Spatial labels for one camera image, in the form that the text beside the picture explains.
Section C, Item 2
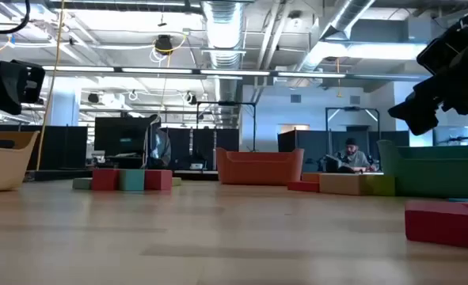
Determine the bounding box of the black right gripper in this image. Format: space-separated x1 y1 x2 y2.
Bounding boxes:
387 4 468 136

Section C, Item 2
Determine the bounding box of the green plastic bin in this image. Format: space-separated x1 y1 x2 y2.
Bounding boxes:
377 139 468 199

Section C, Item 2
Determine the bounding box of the olive green block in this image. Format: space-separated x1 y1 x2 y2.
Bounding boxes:
360 174 396 197

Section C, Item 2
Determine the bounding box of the pale green block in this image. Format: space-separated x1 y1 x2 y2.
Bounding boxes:
72 177 93 191

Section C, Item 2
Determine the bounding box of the large red block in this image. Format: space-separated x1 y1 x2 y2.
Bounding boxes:
404 199 468 252

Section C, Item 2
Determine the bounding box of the tan block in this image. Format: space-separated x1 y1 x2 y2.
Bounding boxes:
318 173 364 196

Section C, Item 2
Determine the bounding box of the long teal block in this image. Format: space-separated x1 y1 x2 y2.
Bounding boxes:
118 169 146 192

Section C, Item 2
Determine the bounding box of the orange plastic bin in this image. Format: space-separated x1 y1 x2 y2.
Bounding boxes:
216 147 305 186

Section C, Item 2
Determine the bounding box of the small dark monitor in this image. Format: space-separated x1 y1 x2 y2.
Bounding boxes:
432 125 468 147

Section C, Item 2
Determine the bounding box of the white building column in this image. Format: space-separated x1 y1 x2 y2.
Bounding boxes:
45 77 81 127

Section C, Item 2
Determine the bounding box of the cream plastic bin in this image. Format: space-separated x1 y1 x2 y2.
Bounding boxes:
0 130 40 194

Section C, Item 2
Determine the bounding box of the grey ceiling air unit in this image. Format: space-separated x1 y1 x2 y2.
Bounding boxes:
350 17 432 45

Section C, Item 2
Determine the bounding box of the person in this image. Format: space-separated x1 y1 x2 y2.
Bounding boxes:
148 114 172 169
333 137 377 173

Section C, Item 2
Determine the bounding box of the large black monitor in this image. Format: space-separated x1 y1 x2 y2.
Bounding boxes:
93 116 155 158

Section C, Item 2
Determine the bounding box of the long ceiling light strip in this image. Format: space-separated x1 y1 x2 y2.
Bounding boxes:
0 63 432 82

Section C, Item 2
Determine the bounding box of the yellow hanging cord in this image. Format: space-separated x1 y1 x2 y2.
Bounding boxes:
35 0 67 171

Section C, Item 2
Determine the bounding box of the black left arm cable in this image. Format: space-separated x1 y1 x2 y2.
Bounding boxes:
0 0 32 35

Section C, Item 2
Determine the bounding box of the black metal frame stand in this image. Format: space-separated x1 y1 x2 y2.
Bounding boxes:
325 106 381 171
196 101 257 152

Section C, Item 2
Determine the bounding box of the black table frame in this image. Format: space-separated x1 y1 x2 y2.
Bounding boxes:
25 169 219 182

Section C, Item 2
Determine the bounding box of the slanted silver air duct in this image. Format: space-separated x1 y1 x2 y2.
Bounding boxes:
295 0 377 74

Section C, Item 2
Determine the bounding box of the black ceiling cord reel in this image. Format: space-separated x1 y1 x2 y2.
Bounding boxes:
154 34 174 55

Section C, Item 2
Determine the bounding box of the wide silver air duct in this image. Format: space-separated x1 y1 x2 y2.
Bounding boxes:
200 0 245 127

